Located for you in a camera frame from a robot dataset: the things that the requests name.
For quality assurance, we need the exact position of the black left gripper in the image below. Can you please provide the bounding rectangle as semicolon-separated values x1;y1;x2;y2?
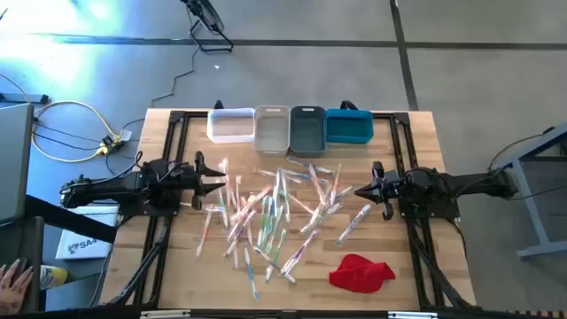
188;151;227;211

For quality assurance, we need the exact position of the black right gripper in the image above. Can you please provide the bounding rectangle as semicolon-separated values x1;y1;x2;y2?
353;160;403;222

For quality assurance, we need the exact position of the white plastic bin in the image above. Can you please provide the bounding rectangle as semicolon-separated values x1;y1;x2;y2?
206;107;257;144

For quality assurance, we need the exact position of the teal plastic bin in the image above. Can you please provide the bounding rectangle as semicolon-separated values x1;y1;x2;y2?
324;108;376;145

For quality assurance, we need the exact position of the beige plastic bin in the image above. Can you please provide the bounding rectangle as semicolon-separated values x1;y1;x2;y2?
252;105;291;157

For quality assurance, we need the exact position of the red cloth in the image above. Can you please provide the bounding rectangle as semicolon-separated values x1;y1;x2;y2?
328;253;397;294

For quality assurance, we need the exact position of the dark grey plastic bin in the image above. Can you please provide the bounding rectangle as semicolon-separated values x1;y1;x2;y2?
289;105;328;158

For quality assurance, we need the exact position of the yellow power plug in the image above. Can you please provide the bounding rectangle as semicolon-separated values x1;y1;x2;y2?
97;134;127;157

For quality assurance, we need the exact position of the white printed box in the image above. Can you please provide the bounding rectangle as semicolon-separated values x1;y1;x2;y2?
54;203;120;261

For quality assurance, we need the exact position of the black desk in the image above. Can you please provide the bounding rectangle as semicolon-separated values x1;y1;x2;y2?
0;193;119;314

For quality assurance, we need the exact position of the grey metal table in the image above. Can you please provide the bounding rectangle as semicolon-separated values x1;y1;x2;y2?
488;120;567;261

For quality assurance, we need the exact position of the black floor fan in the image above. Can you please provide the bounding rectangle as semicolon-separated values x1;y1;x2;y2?
179;0;235;54

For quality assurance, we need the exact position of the yellow can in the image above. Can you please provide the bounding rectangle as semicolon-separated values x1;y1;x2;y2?
39;263;69;291

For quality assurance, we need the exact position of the grey laptop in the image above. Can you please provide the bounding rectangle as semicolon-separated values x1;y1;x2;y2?
0;102;36;225

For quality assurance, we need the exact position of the person's hand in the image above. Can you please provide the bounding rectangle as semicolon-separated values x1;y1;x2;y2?
0;259;35;316

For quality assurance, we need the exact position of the black power cable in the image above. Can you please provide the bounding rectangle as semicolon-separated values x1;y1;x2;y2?
105;43;199;150

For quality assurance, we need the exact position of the silver metal bracket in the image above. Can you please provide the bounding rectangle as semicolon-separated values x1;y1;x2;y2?
139;309;192;319
387;310;439;319

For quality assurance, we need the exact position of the yellow cable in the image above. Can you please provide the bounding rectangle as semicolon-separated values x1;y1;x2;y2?
0;73;121;164

